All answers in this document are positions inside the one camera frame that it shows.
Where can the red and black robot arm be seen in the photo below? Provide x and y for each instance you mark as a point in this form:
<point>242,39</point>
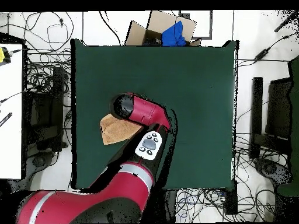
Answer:
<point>144,112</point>

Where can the blue cloth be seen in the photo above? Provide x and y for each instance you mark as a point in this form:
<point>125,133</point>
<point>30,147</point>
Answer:
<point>174,35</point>

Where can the black upright bar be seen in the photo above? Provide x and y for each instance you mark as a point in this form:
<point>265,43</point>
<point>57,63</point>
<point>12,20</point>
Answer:
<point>256,112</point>

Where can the dark square frame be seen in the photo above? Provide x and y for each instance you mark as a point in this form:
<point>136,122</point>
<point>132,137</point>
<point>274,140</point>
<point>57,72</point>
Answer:
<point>211,25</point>

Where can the black flat strip tool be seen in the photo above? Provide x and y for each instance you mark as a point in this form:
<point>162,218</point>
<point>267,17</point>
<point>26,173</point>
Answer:
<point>5,119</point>

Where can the dark green table cloth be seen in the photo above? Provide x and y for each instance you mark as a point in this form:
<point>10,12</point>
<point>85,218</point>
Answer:
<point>186,81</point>

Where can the green cloth covered stand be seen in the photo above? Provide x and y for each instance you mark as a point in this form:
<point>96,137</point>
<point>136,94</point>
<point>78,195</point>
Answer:
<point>294,121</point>

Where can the tan terry towel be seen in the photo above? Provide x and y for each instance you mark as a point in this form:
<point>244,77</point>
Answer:
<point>116,130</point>

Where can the black floor box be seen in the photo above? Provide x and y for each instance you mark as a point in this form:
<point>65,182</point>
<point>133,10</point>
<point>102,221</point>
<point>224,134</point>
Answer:
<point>231,198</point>

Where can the black equipment case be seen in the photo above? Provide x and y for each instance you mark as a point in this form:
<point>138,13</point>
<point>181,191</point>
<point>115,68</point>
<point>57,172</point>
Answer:
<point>44,109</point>

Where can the grey pedestal leg with foot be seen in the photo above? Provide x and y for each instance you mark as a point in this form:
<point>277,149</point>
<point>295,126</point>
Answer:
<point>271,169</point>
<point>38,163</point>

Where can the white side table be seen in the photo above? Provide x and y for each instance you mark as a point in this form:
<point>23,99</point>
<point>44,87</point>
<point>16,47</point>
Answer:
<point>10,112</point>

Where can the open cardboard box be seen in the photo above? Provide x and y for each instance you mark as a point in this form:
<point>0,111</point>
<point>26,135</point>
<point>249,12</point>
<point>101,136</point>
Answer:
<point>137,35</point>

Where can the black panel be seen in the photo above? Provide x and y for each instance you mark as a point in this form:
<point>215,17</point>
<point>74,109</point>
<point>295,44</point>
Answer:
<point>279,109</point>

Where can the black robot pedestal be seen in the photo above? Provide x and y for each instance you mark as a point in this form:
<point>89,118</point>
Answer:
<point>167,205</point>

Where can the black rod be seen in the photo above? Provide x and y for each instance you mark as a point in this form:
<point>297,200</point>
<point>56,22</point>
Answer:
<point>286,22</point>

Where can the black power adapter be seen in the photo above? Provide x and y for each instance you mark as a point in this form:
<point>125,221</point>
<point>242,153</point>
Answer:
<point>261,54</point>

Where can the yellow and black device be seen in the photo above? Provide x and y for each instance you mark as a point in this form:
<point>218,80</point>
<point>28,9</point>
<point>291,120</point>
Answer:
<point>2,55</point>

